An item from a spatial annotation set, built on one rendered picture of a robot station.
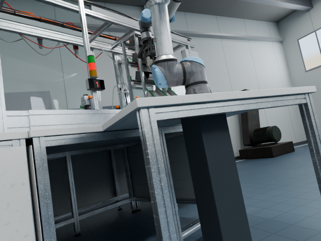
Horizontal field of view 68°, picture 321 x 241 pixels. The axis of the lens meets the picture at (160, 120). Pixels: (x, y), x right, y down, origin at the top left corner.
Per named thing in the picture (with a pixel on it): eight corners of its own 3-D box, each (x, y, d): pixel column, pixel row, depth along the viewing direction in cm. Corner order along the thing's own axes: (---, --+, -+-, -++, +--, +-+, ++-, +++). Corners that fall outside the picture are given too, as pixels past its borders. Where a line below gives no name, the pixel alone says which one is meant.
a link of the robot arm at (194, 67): (211, 79, 114) (206, 53, 116) (185, 82, 112) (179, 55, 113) (203, 86, 126) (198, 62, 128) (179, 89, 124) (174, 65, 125)
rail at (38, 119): (169, 123, 165) (166, 107, 167) (31, 132, 101) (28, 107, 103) (164, 124, 169) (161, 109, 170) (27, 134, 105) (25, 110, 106)
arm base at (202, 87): (220, 98, 113) (216, 78, 114) (191, 101, 109) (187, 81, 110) (207, 105, 127) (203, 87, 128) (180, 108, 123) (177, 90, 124)
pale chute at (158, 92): (173, 107, 183) (175, 103, 181) (160, 108, 176) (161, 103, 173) (155, 90, 201) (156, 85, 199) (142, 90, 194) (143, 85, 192)
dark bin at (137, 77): (167, 83, 187) (168, 74, 185) (154, 83, 179) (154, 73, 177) (147, 80, 209) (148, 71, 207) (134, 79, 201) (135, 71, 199)
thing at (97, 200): (190, 189, 367) (180, 134, 377) (40, 250, 208) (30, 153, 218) (173, 189, 392) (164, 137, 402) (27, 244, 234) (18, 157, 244)
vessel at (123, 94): (136, 113, 267) (131, 81, 271) (126, 113, 257) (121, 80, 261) (128, 115, 276) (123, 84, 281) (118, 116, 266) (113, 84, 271)
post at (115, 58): (133, 139, 299) (116, 37, 315) (127, 140, 293) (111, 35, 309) (131, 140, 303) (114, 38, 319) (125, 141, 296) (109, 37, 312)
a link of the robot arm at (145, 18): (157, 6, 148) (155, 16, 159) (140, 7, 146) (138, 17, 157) (159, 18, 147) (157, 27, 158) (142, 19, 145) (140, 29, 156)
